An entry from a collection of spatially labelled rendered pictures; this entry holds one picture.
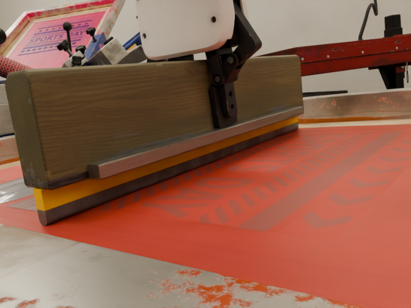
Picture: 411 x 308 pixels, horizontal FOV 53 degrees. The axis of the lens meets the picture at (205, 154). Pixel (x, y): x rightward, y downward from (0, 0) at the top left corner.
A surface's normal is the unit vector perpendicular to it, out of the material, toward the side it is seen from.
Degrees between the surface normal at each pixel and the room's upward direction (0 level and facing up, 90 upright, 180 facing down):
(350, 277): 0
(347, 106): 90
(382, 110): 90
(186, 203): 0
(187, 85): 91
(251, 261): 0
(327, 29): 90
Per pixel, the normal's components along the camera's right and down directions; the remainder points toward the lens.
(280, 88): 0.79, 0.01
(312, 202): -0.13, -0.98
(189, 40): -0.58, 0.30
